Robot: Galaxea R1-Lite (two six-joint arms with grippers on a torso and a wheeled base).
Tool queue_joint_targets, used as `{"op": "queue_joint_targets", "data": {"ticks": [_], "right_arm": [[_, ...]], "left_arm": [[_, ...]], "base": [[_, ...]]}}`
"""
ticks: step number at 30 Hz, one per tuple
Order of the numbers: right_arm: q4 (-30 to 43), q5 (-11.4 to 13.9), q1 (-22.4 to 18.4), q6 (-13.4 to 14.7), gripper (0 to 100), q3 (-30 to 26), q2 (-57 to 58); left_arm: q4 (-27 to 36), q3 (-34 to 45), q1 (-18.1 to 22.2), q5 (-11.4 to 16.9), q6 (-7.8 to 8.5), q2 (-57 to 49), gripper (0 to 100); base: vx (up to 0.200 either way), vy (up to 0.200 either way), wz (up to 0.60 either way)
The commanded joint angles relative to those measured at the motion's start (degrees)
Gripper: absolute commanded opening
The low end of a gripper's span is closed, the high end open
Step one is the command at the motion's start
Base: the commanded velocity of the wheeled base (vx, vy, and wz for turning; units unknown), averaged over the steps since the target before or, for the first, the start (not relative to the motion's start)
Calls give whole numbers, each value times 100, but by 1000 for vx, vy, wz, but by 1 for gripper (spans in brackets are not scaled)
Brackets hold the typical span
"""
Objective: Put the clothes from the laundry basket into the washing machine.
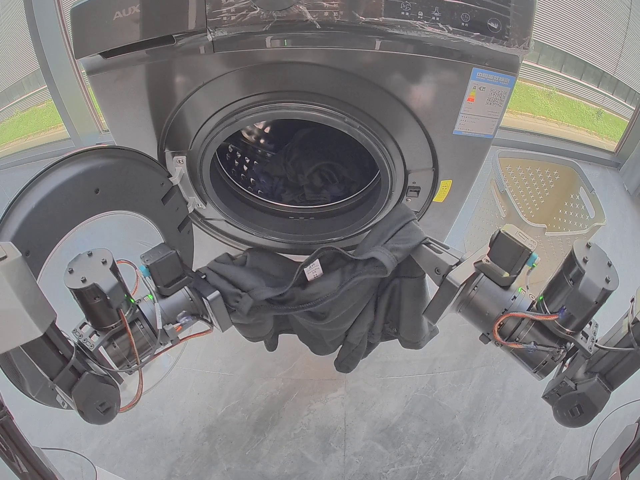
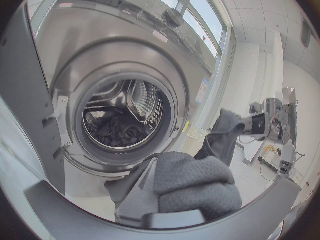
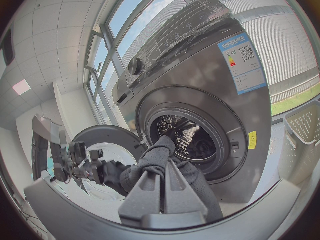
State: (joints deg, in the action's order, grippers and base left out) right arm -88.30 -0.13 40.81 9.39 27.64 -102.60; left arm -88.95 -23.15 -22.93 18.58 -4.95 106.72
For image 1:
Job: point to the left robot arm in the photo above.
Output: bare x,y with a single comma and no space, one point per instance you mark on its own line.
95,288

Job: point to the cream laundry basket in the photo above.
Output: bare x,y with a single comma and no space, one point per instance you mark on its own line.
545,198

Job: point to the heap of dark clothes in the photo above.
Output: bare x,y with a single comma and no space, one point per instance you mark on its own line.
320,168

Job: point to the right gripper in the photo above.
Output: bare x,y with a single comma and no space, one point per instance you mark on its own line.
462,293

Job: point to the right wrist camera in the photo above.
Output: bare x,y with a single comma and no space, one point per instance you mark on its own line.
507,253

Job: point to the washing machine door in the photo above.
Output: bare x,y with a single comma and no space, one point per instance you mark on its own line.
95,188

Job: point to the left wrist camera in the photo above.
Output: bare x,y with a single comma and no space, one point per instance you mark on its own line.
162,268

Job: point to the dark grey shirt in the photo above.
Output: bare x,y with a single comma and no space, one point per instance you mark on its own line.
330,298

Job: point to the grey washing machine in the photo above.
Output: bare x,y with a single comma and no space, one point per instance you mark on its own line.
310,85

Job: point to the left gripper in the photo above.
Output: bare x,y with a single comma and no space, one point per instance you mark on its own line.
192,305

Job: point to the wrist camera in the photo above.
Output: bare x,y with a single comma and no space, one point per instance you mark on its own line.
162,268
507,253

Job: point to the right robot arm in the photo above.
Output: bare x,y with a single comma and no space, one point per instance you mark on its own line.
575,288

